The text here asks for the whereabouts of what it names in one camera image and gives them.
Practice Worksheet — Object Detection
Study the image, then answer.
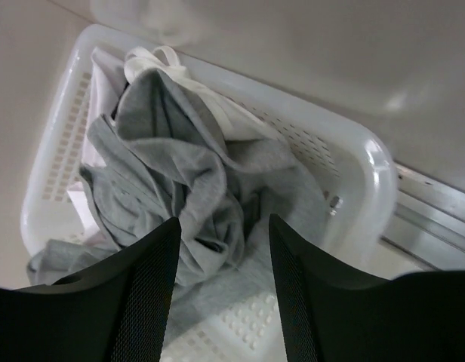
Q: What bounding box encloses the grey tank top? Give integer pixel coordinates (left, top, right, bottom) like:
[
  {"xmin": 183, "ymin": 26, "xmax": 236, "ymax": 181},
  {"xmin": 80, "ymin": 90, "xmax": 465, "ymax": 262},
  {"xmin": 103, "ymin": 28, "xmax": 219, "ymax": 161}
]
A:
[{"xmin": 26, "ymin": 70, "xmax": 327, "ymax": 342}]

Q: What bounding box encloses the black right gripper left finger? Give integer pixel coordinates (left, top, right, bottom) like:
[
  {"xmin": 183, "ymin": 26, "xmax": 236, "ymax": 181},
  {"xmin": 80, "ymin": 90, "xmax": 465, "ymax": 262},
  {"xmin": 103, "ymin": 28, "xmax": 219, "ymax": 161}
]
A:
[{"xmin": 0, "ymin": 217, "xmax": 181, "ymax": 361}]

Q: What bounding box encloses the white tank top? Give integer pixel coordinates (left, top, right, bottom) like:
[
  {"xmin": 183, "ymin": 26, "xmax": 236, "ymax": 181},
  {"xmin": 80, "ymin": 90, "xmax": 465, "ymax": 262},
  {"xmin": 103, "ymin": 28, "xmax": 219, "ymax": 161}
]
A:
[{"xmin": 124, "ymin": 45, "xmax": 278, "ymax": 141}]

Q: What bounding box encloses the aluminium table edge rail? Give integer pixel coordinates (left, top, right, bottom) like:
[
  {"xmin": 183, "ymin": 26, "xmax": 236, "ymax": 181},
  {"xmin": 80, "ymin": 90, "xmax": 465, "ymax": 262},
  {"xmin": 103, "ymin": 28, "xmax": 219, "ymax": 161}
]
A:
[{"xmin": 382, "ymin": 164, "xmax": 465, "ymax": 270}]

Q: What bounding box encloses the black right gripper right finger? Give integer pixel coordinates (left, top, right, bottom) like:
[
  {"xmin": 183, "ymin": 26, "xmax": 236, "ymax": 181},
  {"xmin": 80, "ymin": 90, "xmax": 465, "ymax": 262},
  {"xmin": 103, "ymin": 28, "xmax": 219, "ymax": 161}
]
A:
[{"xmin": 269, "ymin": 214, "xmax": 465, "ymax": 361}]

